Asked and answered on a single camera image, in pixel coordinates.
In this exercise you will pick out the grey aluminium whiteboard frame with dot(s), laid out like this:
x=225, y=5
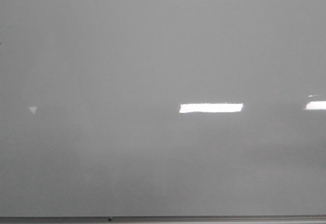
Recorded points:
x=314, y=218

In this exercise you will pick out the white whiteboard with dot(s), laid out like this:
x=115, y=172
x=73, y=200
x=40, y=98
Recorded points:
x=162, y=107

